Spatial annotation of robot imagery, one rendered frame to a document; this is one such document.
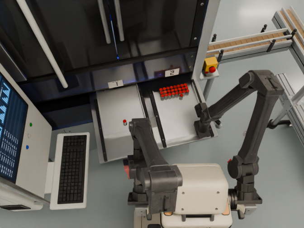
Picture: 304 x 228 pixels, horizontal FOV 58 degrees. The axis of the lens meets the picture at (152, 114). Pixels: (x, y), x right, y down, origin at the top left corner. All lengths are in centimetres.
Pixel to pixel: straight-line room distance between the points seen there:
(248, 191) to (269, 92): 42
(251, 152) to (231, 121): 158
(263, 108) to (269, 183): 161
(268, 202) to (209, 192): 158
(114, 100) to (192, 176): 86
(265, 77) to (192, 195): 50
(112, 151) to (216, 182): 74
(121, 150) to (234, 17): 241
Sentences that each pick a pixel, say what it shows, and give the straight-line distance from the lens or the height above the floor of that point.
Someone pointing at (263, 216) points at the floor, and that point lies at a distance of 255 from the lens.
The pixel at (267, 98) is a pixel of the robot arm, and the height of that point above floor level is 153.
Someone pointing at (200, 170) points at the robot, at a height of 134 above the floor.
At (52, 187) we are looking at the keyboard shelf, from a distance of 170.
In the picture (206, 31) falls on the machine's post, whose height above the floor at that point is 132.
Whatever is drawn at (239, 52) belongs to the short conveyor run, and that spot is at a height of 93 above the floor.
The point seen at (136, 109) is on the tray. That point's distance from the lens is 169.
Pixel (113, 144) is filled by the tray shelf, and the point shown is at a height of 88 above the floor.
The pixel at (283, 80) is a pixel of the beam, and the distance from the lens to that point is 242.
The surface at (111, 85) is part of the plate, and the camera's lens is 163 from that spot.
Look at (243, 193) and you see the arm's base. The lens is 122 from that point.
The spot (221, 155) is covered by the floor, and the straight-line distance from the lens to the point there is 257.
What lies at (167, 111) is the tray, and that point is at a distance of 168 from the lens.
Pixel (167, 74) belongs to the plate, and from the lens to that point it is 166.
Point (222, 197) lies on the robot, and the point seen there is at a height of 135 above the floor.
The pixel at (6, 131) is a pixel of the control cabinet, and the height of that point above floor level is 133.
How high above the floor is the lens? 237
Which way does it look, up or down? 63 degrees down
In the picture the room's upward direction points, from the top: straight up
